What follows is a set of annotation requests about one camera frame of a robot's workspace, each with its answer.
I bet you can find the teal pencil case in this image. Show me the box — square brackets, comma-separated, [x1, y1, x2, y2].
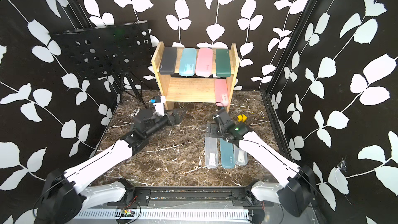
[220, 138, 235, 169]

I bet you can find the pink pencil case shelf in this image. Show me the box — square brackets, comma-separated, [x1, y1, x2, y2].
[214, 79, 229, 107]
[195, 48, 213, 77]

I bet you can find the clear frosted pencil case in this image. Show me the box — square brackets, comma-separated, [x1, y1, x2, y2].
[234, 146, 248, 166]

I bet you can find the black pencil case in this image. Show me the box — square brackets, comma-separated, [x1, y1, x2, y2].
[159, 47, 178, 75]

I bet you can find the light blue pencil case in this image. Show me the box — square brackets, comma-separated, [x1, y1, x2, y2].
[179, 48, 197, 77]

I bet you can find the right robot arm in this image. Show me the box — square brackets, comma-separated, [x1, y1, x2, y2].
[210, 108, 317, 217]

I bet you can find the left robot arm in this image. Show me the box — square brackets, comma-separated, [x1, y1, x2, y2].
[32, 108, 187, 224]

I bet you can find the wooden two-tier shelf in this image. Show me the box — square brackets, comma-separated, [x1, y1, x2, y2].
[151, 41, 240, 111]

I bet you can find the pink pencil case top shelf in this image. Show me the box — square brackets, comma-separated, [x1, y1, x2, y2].
[195, 48, 213, 77]

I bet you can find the dark green pencil case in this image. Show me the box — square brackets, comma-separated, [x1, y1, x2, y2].
[216, 49, 231, 77]

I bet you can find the yellow small block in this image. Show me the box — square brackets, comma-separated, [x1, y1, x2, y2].
[237, 114, 248, 122]

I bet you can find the black music stand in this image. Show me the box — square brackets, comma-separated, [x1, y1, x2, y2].
[50, 20, 154, 103]

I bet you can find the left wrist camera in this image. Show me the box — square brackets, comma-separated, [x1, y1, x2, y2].
[149, 96, 166, 117]

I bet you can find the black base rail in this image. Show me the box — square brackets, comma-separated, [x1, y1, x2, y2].
[52, 186, 321, 224]

